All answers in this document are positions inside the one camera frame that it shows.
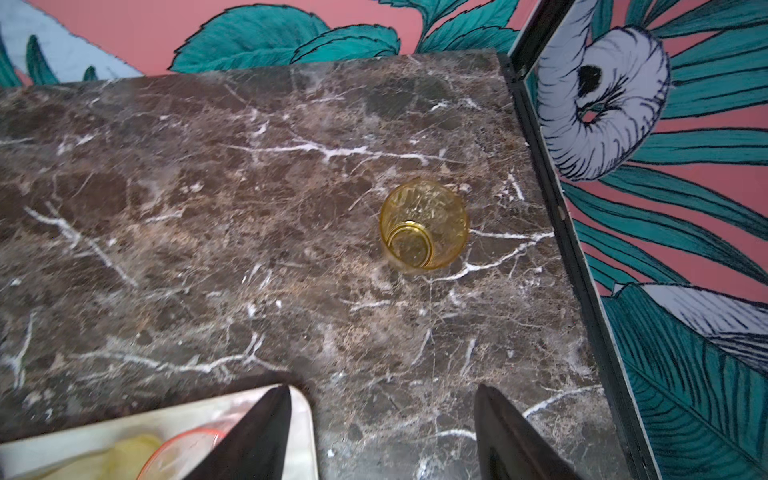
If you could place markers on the pink plastic cup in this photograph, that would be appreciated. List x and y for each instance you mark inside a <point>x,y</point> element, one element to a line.
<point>180,455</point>

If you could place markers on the short green plastic cup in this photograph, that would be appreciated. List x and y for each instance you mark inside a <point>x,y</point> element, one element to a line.
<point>124,460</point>

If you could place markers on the yellow plastic cup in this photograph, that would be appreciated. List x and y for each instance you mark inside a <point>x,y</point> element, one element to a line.
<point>423,226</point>

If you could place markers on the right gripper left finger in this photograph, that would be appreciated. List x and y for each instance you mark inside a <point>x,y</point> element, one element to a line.
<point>255,448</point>

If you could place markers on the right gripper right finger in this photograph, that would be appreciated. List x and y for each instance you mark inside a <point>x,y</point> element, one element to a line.
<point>508,446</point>

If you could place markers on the right black frame post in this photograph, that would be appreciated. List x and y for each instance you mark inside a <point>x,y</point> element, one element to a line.
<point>535,34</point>

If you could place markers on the beige plastic tray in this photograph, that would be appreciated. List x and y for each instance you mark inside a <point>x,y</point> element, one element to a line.
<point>22,457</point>

